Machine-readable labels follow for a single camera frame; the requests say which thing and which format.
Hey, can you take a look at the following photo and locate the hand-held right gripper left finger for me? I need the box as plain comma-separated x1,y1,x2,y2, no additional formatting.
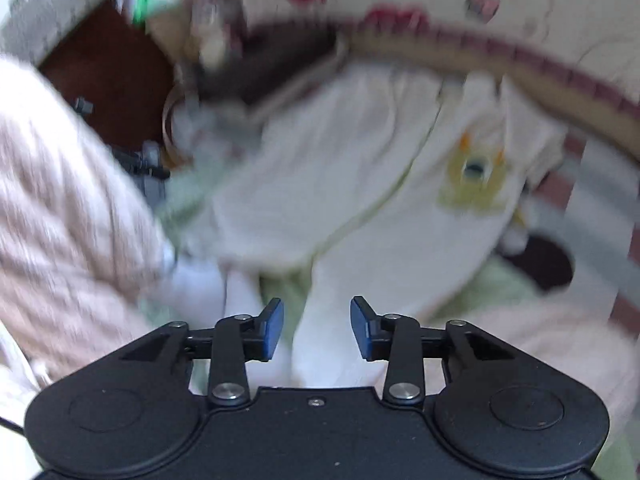
117,297,285,407

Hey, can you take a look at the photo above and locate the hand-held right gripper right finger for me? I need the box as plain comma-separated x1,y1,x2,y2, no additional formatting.
350,296,516,405

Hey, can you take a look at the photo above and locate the white monster-patch baby top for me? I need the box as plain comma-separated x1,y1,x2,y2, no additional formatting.
170,65,566,391

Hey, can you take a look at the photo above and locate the pale green cloth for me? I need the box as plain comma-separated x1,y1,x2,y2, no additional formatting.
140,160,546,401

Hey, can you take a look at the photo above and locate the brown wooden cabinet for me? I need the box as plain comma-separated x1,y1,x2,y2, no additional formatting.
37,0,201,153

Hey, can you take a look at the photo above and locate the cardboard box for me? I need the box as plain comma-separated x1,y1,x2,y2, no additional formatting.
147,2,201,61

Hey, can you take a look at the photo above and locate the dark brown ribbed garment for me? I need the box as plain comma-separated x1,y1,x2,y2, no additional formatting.
197,22,346,108

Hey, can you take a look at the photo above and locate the dark cloth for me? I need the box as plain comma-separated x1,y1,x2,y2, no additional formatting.
500,232,576,293

